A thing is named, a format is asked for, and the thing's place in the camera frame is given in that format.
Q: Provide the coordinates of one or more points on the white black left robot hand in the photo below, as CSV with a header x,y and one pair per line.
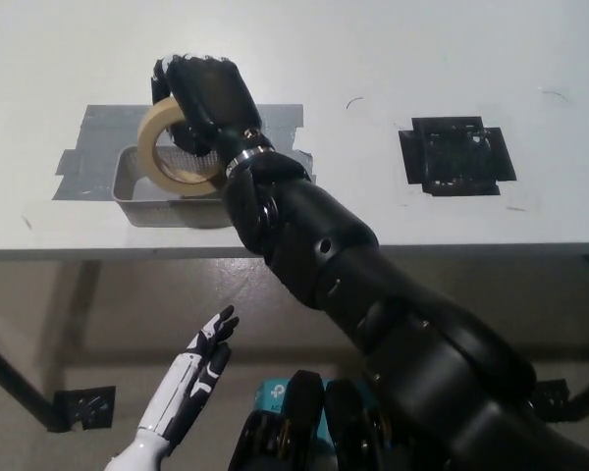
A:
x,y
186,382

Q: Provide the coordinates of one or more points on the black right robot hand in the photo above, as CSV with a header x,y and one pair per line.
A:
x,y
216,98

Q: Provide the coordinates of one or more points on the beige masking tape roll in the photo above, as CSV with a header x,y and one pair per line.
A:
x,y
149,130

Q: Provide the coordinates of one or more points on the black floor tape marker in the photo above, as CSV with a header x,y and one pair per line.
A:
x,y
552,397
86,407

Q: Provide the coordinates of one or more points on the small grey mesh container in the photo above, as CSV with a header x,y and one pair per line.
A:
x,y
127,184

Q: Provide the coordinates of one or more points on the black tape square patch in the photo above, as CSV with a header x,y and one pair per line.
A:
x,y
456,157

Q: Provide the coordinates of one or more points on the teal printed box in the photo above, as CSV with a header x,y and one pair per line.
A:
x,y
272,392

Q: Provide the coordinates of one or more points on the grey duct tape patch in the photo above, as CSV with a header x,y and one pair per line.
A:
x,y
103,125

